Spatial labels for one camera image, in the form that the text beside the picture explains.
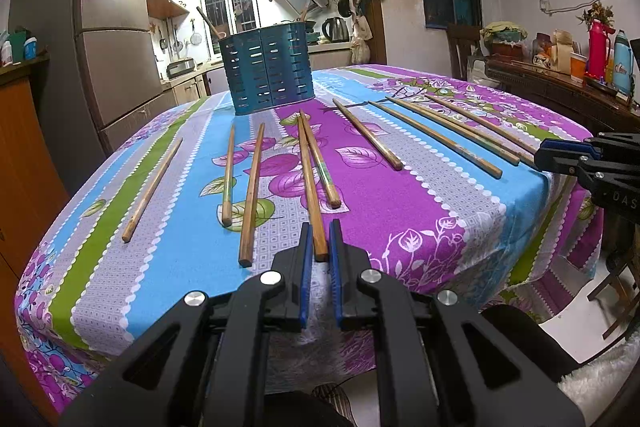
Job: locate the basket with greens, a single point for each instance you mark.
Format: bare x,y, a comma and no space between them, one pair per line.
505,34

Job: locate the silver countertop cooker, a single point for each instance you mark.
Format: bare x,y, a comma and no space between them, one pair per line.
181,67

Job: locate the blue perforated chopstick holder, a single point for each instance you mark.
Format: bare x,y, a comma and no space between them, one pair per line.
265,67

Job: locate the blue water bottle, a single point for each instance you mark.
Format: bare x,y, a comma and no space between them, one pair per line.
623,64

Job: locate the white jar blue label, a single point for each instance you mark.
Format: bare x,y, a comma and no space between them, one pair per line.
30,49

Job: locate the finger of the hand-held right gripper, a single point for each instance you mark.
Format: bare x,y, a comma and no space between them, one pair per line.
570,145
557,162

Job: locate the glass jar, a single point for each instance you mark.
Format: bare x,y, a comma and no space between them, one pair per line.
541,46

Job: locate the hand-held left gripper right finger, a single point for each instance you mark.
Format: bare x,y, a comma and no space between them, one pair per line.
336,282

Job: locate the steel electric kettle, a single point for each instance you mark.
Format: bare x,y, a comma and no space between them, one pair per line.
336,31

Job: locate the orange wooden cabinet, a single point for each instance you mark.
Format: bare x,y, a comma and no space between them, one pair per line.
25,147

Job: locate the hanging ladle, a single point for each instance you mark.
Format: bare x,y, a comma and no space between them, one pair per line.
175,42

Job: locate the dried flowers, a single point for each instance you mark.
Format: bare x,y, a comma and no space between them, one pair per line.
597,13

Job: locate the small white bottle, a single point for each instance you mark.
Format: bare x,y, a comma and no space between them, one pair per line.
6,54

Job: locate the white fleece garment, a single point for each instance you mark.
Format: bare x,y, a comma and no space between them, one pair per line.
600,382

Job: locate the dark wooden sideboard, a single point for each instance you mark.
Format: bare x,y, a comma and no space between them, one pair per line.
550,94

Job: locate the orange cup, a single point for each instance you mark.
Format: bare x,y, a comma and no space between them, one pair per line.
578,68

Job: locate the green plastic container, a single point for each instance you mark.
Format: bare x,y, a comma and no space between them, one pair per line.
19,44

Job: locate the red thermos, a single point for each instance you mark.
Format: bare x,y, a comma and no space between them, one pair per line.
597,52

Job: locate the wooden stool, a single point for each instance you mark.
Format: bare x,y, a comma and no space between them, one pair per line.
617,292

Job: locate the floral striped tablecloth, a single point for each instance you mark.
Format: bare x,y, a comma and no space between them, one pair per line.
175,227

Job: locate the beige paper bag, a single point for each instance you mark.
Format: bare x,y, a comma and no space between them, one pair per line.
562,47

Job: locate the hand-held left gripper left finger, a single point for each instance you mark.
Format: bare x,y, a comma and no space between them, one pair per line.
305,282

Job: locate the hanging strainer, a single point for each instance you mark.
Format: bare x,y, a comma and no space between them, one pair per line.
196,38

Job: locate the dark wooden chair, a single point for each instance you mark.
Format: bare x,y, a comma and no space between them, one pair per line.
462,49

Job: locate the beige kitchen base cabinets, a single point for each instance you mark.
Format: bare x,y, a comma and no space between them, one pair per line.
192,89

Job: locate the hanging cloth bags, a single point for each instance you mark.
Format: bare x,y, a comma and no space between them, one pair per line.
361,37

